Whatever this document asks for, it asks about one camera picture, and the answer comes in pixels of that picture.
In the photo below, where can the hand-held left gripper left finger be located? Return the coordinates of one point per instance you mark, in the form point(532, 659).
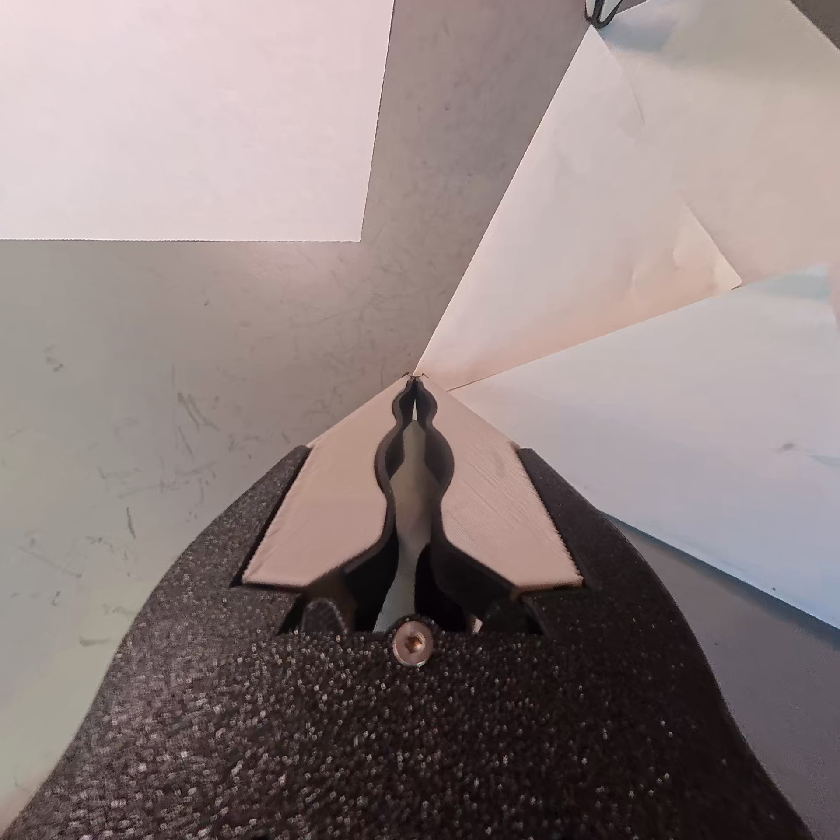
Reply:
point(315, 512)

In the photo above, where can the white paper sheet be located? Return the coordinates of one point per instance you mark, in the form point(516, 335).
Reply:
point(590, 229)
point(164, 118)

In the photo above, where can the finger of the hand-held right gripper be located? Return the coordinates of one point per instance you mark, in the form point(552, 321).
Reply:
point(600, 6)

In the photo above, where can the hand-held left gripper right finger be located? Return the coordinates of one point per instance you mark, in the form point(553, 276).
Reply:
point(505, 518)

